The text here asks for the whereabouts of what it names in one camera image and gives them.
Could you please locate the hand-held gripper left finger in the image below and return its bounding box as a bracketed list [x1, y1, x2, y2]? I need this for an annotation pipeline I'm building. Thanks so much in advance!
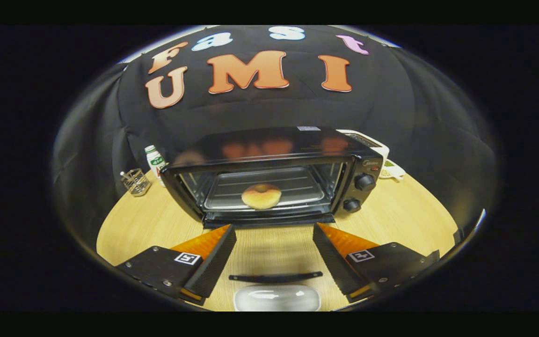
[116, 224, 237, 306]

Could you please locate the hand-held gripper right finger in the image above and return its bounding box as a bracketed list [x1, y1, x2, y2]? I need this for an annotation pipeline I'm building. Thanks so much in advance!
[313, 222, 440, 303]

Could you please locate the round brown donut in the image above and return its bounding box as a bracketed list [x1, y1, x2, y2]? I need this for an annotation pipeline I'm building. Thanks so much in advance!
[241, 183, 282, 210]

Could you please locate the black toaster oven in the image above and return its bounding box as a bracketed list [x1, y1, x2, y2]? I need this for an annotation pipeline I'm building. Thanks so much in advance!
[160, 125, 384, 284]

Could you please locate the white rectangular plate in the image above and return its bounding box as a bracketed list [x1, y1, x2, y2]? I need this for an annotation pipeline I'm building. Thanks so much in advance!
[233, 284, 322, 312]

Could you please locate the small white dish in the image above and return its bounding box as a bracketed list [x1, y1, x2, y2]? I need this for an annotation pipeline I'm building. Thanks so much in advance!
[379, 159, 406, 182]

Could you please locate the white bottle with green label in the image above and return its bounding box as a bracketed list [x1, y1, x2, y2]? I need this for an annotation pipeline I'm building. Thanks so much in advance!
[144, 145, 168, 188]

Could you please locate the white kitchen appliance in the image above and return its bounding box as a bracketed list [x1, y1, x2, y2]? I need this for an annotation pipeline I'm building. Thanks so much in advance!
[336, 129, 390, 177]

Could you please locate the small wire basket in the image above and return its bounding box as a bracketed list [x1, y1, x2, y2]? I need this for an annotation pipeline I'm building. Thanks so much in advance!
[120, 168, 152, 197]

